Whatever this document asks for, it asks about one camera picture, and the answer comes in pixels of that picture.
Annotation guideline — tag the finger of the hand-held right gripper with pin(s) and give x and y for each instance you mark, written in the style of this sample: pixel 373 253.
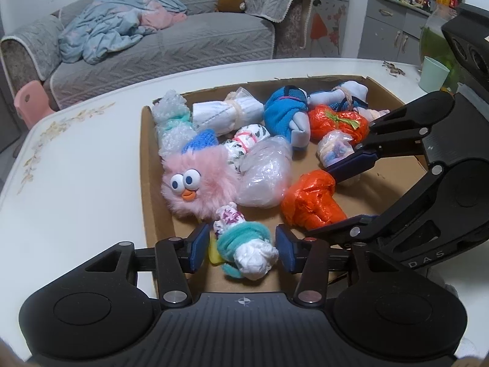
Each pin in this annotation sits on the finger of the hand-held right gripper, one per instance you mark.
pixel 351 164
pixel 344 229

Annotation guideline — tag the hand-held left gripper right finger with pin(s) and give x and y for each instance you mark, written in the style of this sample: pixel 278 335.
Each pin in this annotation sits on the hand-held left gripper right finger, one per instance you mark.
pixel 288 248

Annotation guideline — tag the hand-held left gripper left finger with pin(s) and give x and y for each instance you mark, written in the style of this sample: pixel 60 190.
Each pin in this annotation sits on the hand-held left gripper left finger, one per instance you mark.
pixel 198 248

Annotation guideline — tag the clear bag of colourful bits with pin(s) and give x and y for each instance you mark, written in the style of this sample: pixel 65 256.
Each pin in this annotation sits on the clear bag of colourful bits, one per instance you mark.
pixel 336 149

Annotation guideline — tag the shallow cardboard box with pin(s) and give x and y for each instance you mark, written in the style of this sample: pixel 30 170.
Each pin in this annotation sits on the shallow cardboard box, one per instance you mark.
pixel 376 195

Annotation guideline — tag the orange plastic bag bundle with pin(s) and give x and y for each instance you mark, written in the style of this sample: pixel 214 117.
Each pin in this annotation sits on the orange plastic bag bundle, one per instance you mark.
pixel 313 202

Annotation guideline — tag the teal and white cloth bundle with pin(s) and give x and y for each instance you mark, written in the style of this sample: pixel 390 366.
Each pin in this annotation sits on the teal and white cloth bundle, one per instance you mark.
pixel 244 250

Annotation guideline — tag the orange bag bundle, green tie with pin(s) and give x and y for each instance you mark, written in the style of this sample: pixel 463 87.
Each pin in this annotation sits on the orange bag bundle, green tie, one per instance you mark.
pixel 332 122

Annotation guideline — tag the pale pink cloth bundle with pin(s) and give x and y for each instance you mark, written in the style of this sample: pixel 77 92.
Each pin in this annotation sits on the pale pink cloth bundle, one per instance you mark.
pixel 376 114

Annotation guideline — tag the pink fluffy toy, blue hat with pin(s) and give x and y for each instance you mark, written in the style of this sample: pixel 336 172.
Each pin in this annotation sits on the pink fluffy toy, blue hat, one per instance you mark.
pixel 198 183

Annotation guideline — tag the pale blue sock bundle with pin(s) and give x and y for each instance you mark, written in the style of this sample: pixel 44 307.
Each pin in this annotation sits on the pale blue sock bundle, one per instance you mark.
pixel 344 93

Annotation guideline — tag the clear plastic bag bundle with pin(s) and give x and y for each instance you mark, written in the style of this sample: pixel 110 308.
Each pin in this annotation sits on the clear plastic bag bundle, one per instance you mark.
pixel 265 176

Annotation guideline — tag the blue and white sock bundle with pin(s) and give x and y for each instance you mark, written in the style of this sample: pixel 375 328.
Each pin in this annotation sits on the blue and white sock bundle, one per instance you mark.
pixel 284 116

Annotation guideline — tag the pile of seed shells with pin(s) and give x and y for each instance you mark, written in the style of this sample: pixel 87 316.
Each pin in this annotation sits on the pile of seed shells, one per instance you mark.
pixel 393 68

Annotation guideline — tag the floral white cloth bundle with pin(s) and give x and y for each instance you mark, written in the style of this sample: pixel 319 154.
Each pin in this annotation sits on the floral white cloth bundle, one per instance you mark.
pixel 248 139

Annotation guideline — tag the mint green cup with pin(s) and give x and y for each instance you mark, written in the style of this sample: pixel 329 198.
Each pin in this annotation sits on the mint green cup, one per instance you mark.
pixel 432 74

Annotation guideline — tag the bubble wrap bundle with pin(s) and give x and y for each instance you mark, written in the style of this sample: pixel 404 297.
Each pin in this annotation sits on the bubble wrap bundle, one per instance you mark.
pixel 172 122

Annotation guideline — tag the white cloth roll bundle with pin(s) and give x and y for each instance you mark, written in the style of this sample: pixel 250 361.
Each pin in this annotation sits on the white cloth roll bundle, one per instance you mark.
pixel 221 116

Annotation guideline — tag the grey cabinet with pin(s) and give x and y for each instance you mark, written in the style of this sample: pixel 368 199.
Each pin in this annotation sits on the grey cabinet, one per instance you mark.
pixel 386 26

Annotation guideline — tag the glass fish tank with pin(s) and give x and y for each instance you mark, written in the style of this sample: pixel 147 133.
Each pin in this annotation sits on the glass fish tank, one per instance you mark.
pixel 435 44

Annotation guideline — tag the flower-patterned refrigerator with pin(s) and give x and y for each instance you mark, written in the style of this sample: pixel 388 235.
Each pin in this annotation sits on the flower-patterned refrigerator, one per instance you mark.
pixel 328 15

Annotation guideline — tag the brown plush toy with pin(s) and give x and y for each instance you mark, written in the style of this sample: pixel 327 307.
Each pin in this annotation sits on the brown plush toy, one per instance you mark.
pixel 229 3

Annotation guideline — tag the grey sofa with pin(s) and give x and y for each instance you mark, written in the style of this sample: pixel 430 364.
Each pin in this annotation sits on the grey sofa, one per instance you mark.
pixel 191 34

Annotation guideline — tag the pink plastic chair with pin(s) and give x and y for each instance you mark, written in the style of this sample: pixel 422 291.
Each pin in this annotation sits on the pink plastic chair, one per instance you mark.
pixel 32 103

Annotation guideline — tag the light blue blanket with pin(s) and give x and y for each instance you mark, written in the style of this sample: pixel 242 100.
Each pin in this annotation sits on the light blue blanket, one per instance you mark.
pixel 103 30

